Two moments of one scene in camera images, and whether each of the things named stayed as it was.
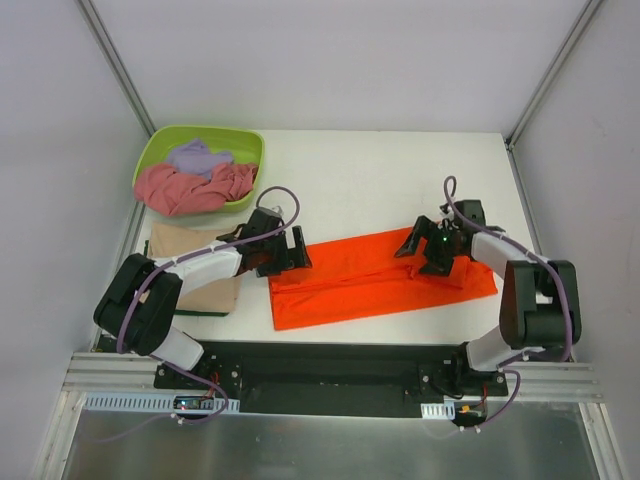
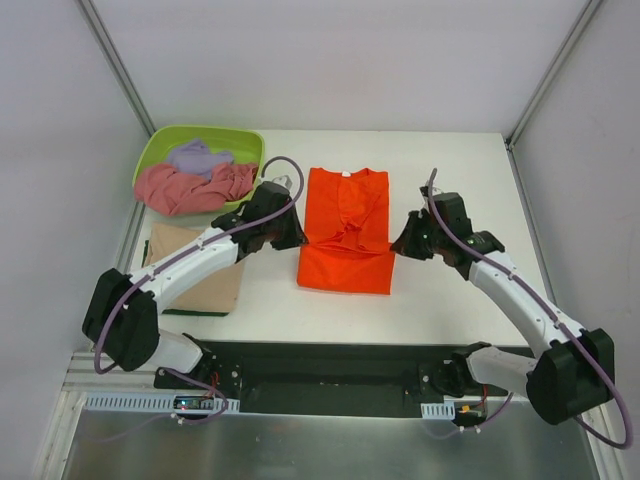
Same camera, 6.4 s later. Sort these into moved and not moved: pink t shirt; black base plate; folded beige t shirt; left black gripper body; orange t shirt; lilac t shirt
Moved: orange t shirt; left black gripper body
Not moved: folded beige t shirt; black base plate; pink t shirt; lilac t shirt
